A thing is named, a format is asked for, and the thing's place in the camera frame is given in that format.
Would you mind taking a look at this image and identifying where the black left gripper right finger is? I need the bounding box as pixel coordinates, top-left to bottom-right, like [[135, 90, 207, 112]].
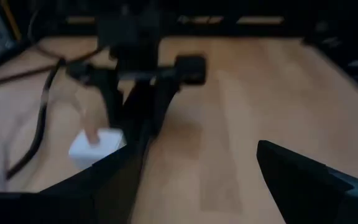
[[256, 139, 358, 224]]

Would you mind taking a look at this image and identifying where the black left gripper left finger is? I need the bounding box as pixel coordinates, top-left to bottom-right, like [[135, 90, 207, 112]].
[[39, 136, 151, 224]]

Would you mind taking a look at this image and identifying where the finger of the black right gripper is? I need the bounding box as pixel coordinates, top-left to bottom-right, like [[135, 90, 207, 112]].
[[124, 79, 180, 142], [99, 70, 126, 133]]

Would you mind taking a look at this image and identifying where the pink clear USB cable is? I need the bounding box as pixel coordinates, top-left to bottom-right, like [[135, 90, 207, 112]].
[[73, 93, 101, 146]]

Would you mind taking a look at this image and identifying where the white USB charger block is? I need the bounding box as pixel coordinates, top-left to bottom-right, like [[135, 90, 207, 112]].
[[68, 128, 127, 171]]

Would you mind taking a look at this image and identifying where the black power strip cord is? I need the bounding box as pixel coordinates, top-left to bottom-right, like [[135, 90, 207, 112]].
[[0, 46, 105, 183]]

